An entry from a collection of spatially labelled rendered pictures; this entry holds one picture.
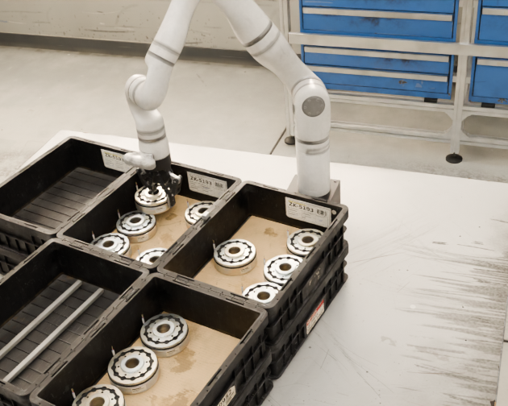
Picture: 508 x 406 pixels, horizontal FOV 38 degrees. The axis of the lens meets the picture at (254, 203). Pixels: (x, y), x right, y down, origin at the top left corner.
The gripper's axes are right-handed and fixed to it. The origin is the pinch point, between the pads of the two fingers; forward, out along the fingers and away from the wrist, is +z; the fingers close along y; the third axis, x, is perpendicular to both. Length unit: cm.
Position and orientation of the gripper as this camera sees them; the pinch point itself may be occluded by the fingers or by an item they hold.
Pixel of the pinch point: (163, 198)
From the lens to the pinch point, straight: 195.5
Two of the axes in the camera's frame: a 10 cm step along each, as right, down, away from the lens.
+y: -8.5, -2.4, 4.6
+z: 0.8, 8.2, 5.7
